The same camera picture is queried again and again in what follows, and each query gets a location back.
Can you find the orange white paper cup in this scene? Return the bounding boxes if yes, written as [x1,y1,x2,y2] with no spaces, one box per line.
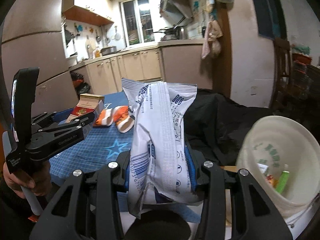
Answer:
[113,106,135,133]

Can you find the hanging pink cloth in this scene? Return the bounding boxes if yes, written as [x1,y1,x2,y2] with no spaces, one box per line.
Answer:
[201,20,223,60]

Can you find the dark wooden side table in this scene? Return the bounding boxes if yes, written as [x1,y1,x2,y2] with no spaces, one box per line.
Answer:
[291,61,319,123]

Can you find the dark wooden chair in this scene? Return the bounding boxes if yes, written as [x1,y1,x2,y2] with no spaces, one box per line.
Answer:
[270,37,292,109]

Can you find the range hood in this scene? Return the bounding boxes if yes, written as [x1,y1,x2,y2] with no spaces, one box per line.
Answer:
[160,0,193,26]

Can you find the black wok on stove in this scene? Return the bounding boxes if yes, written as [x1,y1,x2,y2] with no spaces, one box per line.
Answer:
[153,27,177,36]

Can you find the person's left hand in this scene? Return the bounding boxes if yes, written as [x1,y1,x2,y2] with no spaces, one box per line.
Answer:
[3,161,52,199]

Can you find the white blue wipes packet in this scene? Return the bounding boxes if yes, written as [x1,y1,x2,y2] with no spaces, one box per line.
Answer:
[121,79,200,218]

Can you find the beige lower kitchen cabinets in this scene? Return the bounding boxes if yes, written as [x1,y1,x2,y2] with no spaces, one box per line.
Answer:
[69,39,213,95]

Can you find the steel kettle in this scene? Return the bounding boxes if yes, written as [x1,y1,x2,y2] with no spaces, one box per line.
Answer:
[174,25,188,40]

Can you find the beige refrigerator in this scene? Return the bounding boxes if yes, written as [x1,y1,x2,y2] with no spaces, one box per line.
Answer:
[1,0,78,115]

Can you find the wall cabinet left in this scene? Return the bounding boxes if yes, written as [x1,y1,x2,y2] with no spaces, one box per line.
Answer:
[62,0,113,26]

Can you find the white plastic bucket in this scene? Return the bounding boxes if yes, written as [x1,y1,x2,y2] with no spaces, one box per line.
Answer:
[235,115,320,225]

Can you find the steel pot on counter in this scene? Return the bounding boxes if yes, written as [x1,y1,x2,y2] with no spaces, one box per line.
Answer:
[100,46,117,56]

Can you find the kitchen window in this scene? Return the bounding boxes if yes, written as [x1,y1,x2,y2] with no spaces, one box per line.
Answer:
[120,0,155,46]

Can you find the red bowl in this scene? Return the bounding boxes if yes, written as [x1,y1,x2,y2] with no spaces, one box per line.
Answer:
[292,53,312,64]

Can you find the blue checked star tablecloth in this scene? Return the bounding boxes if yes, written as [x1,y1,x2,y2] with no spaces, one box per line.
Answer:
[48,90,201,224]

